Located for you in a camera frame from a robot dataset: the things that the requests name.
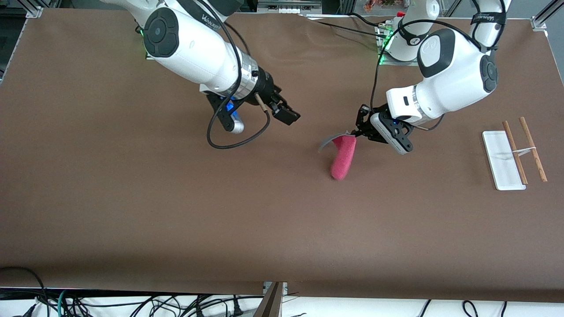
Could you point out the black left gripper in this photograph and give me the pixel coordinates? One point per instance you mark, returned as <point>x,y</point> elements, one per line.
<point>364,118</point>

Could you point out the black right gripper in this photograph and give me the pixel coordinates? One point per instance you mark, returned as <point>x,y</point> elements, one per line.
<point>266,88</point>

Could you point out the pink towel with grey edge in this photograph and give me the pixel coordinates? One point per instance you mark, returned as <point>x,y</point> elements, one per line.
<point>343,158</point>

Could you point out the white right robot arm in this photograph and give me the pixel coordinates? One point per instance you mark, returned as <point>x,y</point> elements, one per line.
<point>194,48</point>

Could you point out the white rack with wooden rods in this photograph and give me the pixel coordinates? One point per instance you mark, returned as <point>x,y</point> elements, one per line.
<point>504,169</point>

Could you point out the white flat strip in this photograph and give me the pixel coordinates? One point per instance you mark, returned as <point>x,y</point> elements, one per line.
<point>326,17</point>

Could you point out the brown table cover sheet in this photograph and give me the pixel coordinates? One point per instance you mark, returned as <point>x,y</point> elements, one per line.
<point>308,220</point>

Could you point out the grey power strip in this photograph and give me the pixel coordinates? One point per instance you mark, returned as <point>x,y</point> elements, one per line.
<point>286,5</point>

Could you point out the orange patterned object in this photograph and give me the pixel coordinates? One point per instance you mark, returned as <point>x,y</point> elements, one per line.
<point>379,4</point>

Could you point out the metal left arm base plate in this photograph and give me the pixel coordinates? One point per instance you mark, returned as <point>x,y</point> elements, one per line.
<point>390,61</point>

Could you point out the brown wooden post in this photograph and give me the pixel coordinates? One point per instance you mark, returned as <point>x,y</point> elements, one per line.
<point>269,304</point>

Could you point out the aluminium frame profile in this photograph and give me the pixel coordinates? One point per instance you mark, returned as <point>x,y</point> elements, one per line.
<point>35,12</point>
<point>539,22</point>

